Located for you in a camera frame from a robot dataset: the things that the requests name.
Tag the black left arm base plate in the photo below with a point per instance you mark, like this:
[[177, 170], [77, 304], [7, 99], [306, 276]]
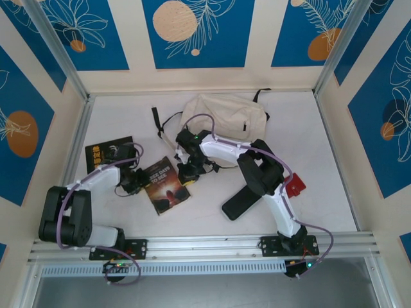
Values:
[[138, 248]]

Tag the black pencil case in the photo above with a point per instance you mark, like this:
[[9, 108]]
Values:
[[236, 207]]

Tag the small controller circuit board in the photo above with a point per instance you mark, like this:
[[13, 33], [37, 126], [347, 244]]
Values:
[[117, 265], [298, 268]]

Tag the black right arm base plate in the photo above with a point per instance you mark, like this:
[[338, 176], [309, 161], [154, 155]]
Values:
[[269, 245]]

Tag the grey metal panel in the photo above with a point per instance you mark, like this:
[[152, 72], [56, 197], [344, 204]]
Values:
[[205, 292]]

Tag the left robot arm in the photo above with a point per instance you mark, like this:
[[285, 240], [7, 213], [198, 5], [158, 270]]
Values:
[[80, 221]]

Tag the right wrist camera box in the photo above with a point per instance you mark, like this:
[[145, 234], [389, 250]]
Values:
[[182, 155]]

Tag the dark book with orange glow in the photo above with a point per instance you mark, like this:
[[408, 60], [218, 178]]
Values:
[[167, 192]]

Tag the black book with gold lettering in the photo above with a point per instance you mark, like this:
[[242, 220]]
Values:
[[96, 157]]

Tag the aluminium frame post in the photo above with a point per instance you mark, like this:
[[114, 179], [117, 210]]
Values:
[[342, 48], [57, 48]]

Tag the cream canvas backpack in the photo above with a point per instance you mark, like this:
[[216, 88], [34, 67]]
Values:
[[224, 112]]

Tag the aluminium mounting rail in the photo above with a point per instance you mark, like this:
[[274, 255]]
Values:
[[205, 244]]

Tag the red wallet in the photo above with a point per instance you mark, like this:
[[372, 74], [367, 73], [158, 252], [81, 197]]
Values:
[[297, 184]]

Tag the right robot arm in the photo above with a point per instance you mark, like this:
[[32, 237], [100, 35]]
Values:
[[257, 173]]

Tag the aluminium table side rail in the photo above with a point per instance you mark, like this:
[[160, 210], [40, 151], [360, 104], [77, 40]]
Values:
[[325, 122], [86, 112]]

